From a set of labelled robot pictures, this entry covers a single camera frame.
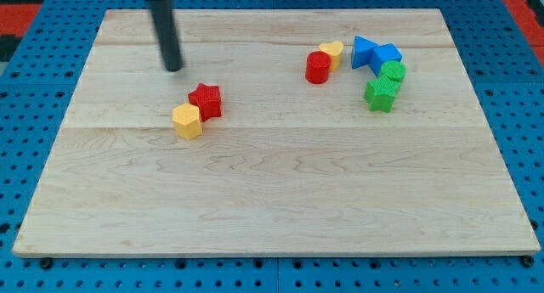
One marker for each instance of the red star block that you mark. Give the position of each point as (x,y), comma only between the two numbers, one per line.
(208,99)

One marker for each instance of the green star block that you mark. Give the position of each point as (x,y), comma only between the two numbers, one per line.
(381,93)

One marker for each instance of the light wooden board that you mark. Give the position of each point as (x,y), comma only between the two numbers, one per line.
(291,168)

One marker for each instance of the yellow hexagon block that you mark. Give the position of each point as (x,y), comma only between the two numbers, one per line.
(187,121)

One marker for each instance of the red cylinder block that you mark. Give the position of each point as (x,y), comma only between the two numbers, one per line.
(317,67)

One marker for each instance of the yellow heart block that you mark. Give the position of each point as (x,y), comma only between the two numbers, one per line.
(335,51)

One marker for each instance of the blue triangle block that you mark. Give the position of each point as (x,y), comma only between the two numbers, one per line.
(361,52)

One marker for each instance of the green cylinder block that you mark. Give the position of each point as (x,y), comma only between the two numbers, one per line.
(393,70)

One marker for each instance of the blue cube block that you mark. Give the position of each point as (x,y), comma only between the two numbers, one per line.
(382,54)

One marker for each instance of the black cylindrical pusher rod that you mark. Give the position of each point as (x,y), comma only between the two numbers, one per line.
(161,12)

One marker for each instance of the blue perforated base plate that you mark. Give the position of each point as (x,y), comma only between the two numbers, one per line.
(37,84)

